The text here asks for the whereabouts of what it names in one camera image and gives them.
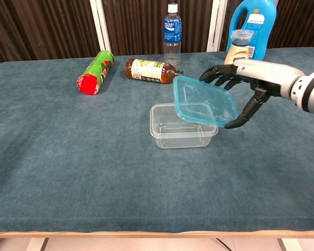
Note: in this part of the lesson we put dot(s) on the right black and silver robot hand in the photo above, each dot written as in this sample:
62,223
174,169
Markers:
267,75

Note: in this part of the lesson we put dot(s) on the blue translucent lid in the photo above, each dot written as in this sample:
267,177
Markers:
199,99

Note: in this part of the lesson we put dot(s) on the clear plastic food container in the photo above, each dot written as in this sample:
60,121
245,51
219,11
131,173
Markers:
172,138

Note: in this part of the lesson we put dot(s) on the green red chips can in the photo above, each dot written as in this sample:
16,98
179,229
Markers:
94,75

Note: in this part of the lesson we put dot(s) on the cream mayonnaise squeeze bottle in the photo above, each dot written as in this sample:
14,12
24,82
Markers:
238,52

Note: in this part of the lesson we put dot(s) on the blue detergent jug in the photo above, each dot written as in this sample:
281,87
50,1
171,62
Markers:
261,28

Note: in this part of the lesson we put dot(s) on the clear bottle blue label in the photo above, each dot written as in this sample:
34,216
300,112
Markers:
172,34

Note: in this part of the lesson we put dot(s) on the brown tea bottle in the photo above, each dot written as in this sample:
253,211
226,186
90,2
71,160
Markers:
146,70

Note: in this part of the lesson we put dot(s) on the white table leg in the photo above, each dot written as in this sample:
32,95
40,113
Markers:
289,244
38,244

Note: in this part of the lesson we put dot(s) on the teal table cloth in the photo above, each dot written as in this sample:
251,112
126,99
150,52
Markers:
81,157

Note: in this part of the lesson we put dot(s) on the white frame post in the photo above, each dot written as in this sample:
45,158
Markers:
100,26
215,26

